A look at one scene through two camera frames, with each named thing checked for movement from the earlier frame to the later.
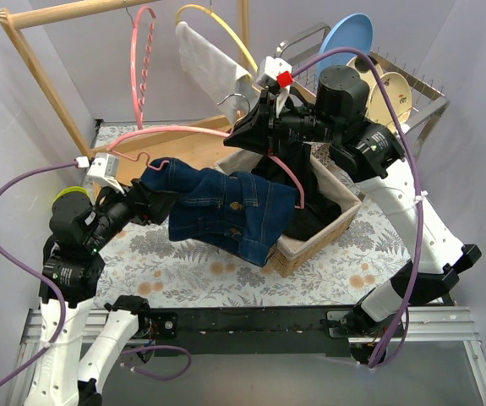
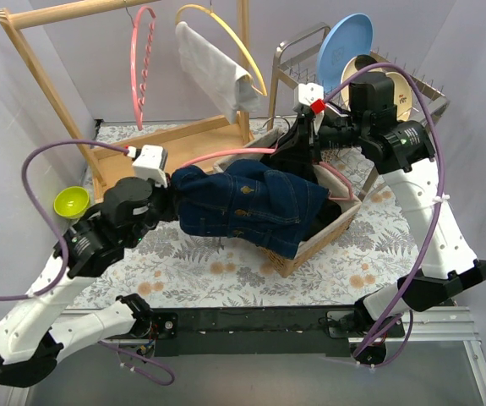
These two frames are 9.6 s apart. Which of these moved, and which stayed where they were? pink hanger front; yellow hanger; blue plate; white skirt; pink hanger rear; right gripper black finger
Moved: right gripper black finger; pink hanger front
Stayed: white skirt; blue plate; yellow hanger; pink hanger rear
